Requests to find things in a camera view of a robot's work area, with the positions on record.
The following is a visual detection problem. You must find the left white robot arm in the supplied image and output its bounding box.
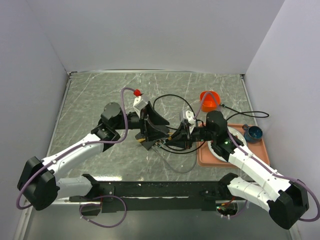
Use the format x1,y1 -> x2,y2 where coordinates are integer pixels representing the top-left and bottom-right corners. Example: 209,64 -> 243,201
17,97 -> 170,211

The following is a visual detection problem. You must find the yellow ethernet cable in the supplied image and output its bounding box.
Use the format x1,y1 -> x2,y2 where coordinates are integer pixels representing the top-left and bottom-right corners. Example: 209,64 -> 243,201
136,132 -> 173,144

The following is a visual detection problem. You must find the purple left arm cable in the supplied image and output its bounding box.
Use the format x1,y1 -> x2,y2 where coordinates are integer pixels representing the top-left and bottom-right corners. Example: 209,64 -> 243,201
16,87 -> 141,228

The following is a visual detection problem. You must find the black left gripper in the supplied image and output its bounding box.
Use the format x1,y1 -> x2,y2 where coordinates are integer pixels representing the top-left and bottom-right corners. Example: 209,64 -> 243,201
114,101 -> 170,142

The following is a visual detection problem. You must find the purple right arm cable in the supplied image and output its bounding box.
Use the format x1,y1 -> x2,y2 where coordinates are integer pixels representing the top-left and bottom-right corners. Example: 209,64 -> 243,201
192,91 -> 318,223

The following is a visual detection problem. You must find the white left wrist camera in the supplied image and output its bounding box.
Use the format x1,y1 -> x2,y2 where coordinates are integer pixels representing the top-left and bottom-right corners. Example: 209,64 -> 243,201
133,95 -> 149,116

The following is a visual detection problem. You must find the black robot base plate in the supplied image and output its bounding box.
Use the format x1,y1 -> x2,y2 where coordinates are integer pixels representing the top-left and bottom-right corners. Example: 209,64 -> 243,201
69,181 -> 233,213

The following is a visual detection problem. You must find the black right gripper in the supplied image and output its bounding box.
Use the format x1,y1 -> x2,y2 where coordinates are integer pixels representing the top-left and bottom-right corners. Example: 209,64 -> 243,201
165,122 -> 216,149

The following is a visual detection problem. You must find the blue ceramic mug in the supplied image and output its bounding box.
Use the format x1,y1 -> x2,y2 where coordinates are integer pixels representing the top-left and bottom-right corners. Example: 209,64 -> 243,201
242,124 -> 263,143

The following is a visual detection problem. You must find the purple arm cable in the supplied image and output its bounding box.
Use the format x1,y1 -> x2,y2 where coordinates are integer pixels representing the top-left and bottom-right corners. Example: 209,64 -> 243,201
16,87 -> 141,228
192,91 -> 318,223

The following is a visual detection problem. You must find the grey ethernet cable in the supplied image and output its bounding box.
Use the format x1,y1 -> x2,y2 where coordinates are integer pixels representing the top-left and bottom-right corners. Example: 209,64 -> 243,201
152,144 -> 197,175

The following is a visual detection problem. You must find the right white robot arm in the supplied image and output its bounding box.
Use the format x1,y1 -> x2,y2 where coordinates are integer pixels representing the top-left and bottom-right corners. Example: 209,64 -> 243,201
165,110 -> 309,230

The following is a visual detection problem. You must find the white watermelon pattern plate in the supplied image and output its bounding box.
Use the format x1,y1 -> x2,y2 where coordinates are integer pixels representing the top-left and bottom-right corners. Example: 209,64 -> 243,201
207,126 -> 248,163

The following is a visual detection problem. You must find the black cable with teal plugs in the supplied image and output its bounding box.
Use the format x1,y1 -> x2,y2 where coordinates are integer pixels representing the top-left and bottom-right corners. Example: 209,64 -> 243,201
152,94 -> 198,154

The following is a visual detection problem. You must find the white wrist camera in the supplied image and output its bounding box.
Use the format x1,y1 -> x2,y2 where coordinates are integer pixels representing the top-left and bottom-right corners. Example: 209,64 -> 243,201
133,95 -> 149,116
179,110 -> 196,132

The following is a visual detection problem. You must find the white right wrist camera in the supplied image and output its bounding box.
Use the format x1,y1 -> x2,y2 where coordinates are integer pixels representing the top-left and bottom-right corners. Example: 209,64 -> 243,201
179,110 -> 196,132

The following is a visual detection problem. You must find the black network switch box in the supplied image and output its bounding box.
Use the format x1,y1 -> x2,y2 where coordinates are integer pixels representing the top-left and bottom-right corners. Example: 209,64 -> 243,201
135,132 -> 168,151

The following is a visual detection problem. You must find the pink plastic tray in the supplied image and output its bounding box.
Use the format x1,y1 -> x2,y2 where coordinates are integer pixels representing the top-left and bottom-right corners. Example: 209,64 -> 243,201
196,124 -> 270,168

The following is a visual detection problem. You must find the orange plastic cup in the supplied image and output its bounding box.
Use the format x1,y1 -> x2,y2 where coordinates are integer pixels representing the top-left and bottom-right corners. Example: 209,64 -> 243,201
199,91 -> 221,113

